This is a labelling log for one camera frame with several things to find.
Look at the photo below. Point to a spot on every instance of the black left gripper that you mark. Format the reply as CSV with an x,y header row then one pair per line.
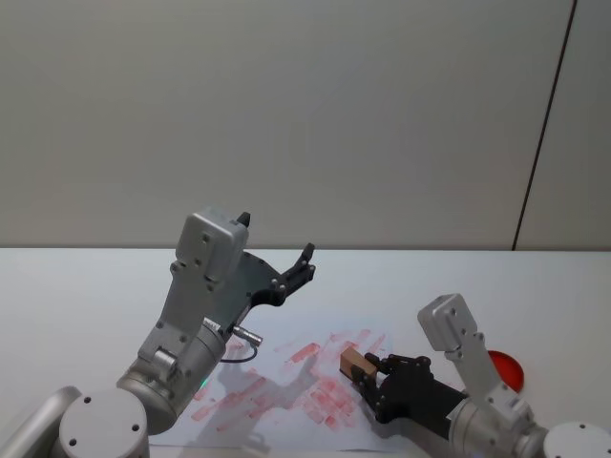
x,y
253,281

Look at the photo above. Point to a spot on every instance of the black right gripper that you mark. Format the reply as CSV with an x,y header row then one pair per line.
x,y
415,393

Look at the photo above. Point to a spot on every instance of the small wooden stamp block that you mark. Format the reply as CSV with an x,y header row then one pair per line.
x,y
352,361

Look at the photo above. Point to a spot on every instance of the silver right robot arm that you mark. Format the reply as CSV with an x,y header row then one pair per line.
x,y
477,362

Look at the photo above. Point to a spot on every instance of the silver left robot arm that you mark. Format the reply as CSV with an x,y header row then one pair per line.
x,y
191,296

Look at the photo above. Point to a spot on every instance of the white paper with red marks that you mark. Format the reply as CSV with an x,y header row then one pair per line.
x,y
286,410

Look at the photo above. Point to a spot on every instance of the round red ink pad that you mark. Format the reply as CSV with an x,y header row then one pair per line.
x,y
508,369

